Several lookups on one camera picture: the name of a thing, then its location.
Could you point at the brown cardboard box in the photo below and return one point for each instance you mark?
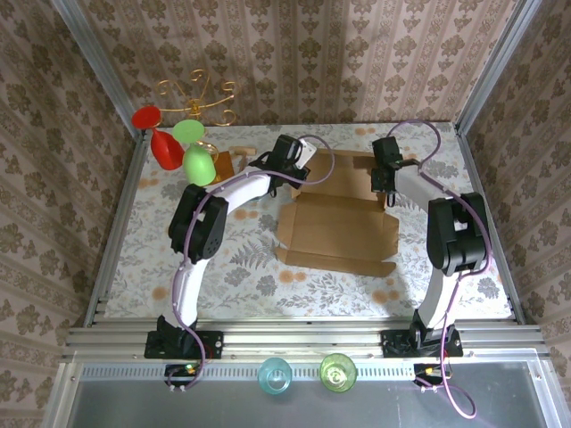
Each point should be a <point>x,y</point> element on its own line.
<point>339,227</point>

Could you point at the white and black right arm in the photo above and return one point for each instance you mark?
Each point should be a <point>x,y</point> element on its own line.
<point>439,298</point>

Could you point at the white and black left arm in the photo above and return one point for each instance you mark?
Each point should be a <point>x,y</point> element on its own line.
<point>187,290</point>

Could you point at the amber transparent box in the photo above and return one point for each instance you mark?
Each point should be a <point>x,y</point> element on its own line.
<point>223,167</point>

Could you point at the small wooden mallet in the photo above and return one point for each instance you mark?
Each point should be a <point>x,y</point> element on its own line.
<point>243,151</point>

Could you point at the green plastic wine glass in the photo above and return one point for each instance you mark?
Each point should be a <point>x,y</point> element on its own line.
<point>198,167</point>

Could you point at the red plastic wine glass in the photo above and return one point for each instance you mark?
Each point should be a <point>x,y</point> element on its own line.
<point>167,151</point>

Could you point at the floral table cover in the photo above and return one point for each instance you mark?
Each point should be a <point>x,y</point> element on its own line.
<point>267,294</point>

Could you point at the green transparent cup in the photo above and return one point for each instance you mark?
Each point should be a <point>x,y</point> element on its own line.
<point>337,372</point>

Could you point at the blue transparent cup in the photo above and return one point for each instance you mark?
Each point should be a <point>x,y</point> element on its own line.
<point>274,374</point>

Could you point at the small black controller board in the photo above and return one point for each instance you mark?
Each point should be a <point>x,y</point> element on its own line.
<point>180,370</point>

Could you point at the grey metal panel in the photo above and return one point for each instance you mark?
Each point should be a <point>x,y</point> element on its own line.
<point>223,405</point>

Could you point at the aluminium frame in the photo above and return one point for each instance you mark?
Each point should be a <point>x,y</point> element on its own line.
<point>312,339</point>

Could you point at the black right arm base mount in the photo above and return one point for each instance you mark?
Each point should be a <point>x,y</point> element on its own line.
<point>394,345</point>

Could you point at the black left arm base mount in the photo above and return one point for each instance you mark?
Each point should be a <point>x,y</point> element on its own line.
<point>209,343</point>

